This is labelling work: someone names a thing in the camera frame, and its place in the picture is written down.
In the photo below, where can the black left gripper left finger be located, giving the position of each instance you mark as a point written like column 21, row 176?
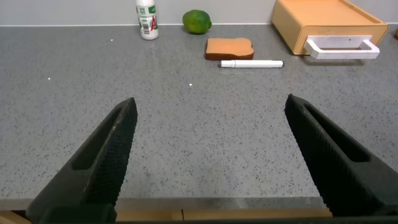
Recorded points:
column 102, row 174

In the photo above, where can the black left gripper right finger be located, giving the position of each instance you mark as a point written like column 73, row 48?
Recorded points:
column 332, row 168

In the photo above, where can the yellow drawer cabinet case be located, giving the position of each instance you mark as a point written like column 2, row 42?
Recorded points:
column 323, row 14

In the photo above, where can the white marker pen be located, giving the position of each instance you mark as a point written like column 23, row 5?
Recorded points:
column 248, row 63

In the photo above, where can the golden croissant bread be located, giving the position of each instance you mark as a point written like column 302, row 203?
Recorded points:
column 396, row 33

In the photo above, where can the white milk bottle green label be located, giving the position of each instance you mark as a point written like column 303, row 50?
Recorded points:
column 146, row 21

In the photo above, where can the brown toast slice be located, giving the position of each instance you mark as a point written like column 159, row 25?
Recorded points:
column 228, row 46

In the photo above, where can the green lime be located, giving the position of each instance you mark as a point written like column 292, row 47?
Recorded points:
column 196, row 21

